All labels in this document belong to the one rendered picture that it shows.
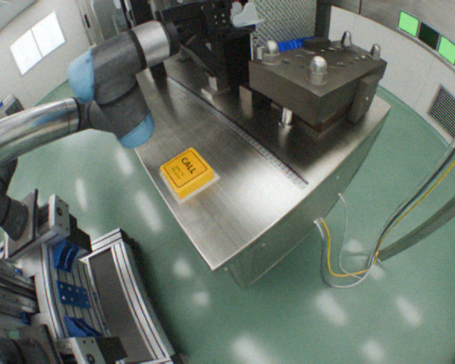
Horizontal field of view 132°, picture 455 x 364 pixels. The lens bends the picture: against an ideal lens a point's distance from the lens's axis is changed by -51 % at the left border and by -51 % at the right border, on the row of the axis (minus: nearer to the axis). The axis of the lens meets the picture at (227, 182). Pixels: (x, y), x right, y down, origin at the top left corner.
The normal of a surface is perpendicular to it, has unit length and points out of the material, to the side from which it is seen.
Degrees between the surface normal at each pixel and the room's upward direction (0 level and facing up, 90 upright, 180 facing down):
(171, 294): 0
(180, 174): 0
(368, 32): 90
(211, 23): 90
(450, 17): 90
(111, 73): 90
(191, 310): 0
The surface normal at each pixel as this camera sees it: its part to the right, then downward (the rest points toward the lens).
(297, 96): -0.80, 0.54
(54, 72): 0.59, 0.64
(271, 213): -0.09, -0.55
